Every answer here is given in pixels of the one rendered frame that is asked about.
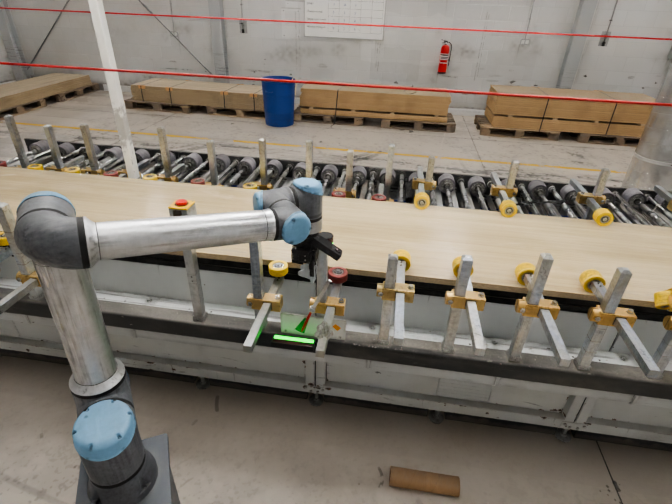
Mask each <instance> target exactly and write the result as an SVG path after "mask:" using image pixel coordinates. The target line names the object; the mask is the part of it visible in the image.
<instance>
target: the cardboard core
mask: <svg viewBox="0 0 672 504"><path fill-rule="evenodd" d="M389 486H393V487H399V488H405V489H411V490H418V491H424V492H430V493H436V494H442V495H448V496H454V497H459V495H460V478H459V477H458V476H452V475H445V474H439V473H433V472H426V471H420V470H413V469H407V468H401V467H394V466H391V467H390V475H389Z"/></svg>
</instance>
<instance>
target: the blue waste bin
mask: <svg viewBox="0 0 672 504"><path fill-rule="evenodd" d="M262 78H267V79H283V80H296V78H293V77H289V76H265V77H262ZM261 82H262V93H263V101H264V111H265V121H266V124H267V125H268V126H272V127H288V126H291V125H293V124H294V99H295V95H296V87H297V83H296V87H295V83H287V82H271V81H261Z"/></svg>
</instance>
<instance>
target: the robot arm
mask: <svg viewBox="0 0 672 504"><path fill-rule="evenodd" d="M322 201H323V187H322V184H321V182H319V181H318V180H316V179H312V178H298V179H295V180H294V182H293V186H287V187H281V188H275V189H270V190H264V191H263V190H261V191H259V192H255V193H254V195H253V209H254V210H251V211H238V212H225V213H212V214H199V215H186V216H172V217H159V218H146V219H133V220H120V221H107V222H92V221H91V220H89V219H88V218H86V217H85V216H81V217H76V210H75V208H74V206H73V204H72V203H71V202H70V200H69V199H67V198H66V197H65V196H63V195H61V194H59V193H56V192H52V191H38V192H34V193H32V194H29V195H28V196H26V197H25V198H24V199H23V200H22V201H21V203H20V204H19V206H18V207H17V211H16V215H17V218H16V224H15V228H14V240H15V243H16V245H17V247H18V249H19V250H20V251H21V252H22V253H23V254H24V255H25V256H27V257H28V258H30V259H31V260H32V262H33V265H34V268H35V271H36V273H37V276H38V279H39V282H40V284H41V287H42V290H43V292H44V295H45V298H46V301H47V303H48V306H49V309H50V312H51V314H52V317H53V320H54V323H55V325H56V328H57V331H58V334H59V336H60V339H61V342H62V345H63V347H64V350H65V353H66V356H67V358H68V361H69V364H70V367H71V369H72V372H73V374H72V375H71V377H70V379H69V388H70V391H71V393H72V396H73V399H74V401H75V404H76V409H77V420H76V421H75V423H74V426H73V430H72V437H73V444H74V447H75V449H76V451H77V452H78V454H79V456H80V459H81V461H82V463H83V465H84V467H85V470H86V472H87V474H88V476H89V480H88V485H87V493H88V497H89V500H90V502H91V504H138V503H139V502H140V501H142V500H143V499H144V498H145V497H146V496H147V495H148V494H149V492H150V491H151V490H152V488H153V486H154V484H155V482H156V480H157V476H158V466H157V463H156V460H155V458H154V456H153V455H152V454H151V453H150V452H149V451H148V450H146V449H145V448H144V446H143V443H142V440H141V437H140V434H139V430H138V425H137V419H136V414H135V409H134V403H133V398H132V393H131V387H130V380H129V375H128V373H127V371H126V369H125V366H124V364H123V363H122V362H121V361H120V360H118V359H116V358H114V355H113V351H112V348H111V344H110V341H109V337H108V334H107V330H106V327H105V323H104V320H103V316H102V313H101V310H100V306H99V303H98V299H97V296H96V292H95V289H94V285H93V282H92V278H91V275H90V271H89V268H93V266H94V265H95V264H96V263H97V262H98V261H100V260H107V259H115V258H124V257H133V256H141V255H150V254H159V253H167V252H176V251H185V250H194V249H202V248H211V247H220V246H228V245H237V244H246V243H254V242H263V241H279V240H284V242H286V243H288V244H291V245H293V246H292V249H291V259H292V263H297V264H302V265H301V266H300V269H301V270H300V271H298V275H299V276H302V277H305V278H308V279H310V282H311V284H313V283H314V282H315V280H316V275H317V267H318V255H319V250H321V251H322V252H324V253H325V254H327V255H328V256H330V257H331V258H333V259H334V260H336V261H338V260H339V259H340V258H341V256H342V252H343V251H342V250H341V249H340V248H338V247H337V246H335V245H334V244H333V243H331V242H330V241H328V240H327V239H325V238H324V237H322V236H321V235H319V232H320V231H321V230H322ZM293 247H294V248H293ZM303 263H306V264H303Z"/></svg>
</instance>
